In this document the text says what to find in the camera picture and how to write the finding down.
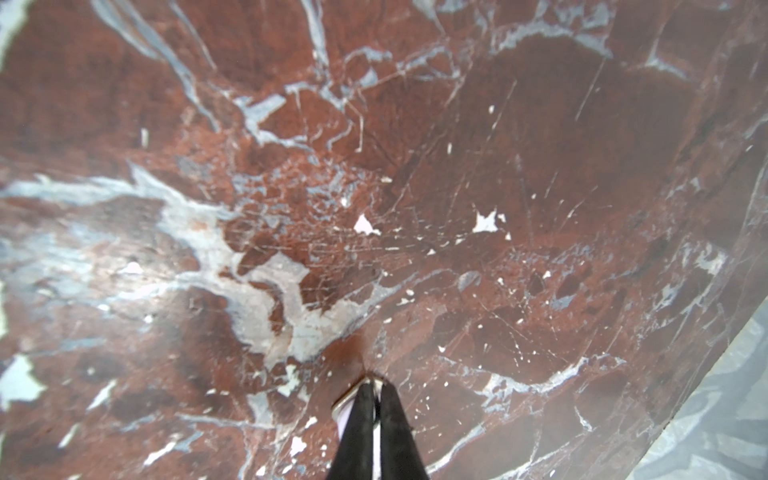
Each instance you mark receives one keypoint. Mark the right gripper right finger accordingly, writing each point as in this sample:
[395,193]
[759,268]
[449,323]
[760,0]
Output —
[400,459]

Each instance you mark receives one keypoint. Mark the lilac key tag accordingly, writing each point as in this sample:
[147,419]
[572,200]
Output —
[342,408]

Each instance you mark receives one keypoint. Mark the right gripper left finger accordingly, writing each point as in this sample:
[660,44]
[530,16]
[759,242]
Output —
[354,459]

